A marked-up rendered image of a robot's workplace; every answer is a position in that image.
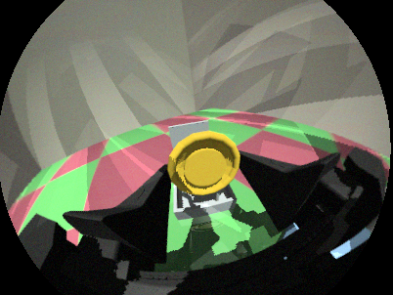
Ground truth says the grey cylinder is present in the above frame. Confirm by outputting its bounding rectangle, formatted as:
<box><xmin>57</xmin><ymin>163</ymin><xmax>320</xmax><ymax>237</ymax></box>
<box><xmin>366</xmin><ymin>217</ymin><xmax>378</xmax><ymax>232</ymax></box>

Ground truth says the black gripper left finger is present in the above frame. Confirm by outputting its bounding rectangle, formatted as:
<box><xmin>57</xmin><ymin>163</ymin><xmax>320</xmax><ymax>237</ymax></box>
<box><xmin>62</xmin><ymin>164</ymin><xmax>172</xmax><ymax>265</ymax></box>

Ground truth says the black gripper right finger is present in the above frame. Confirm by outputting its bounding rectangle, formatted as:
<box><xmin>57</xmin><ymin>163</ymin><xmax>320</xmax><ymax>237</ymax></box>
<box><xmin>239</xmin><ymin>151</ymin><xmax>341</xmax><ymax>233</ymax></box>

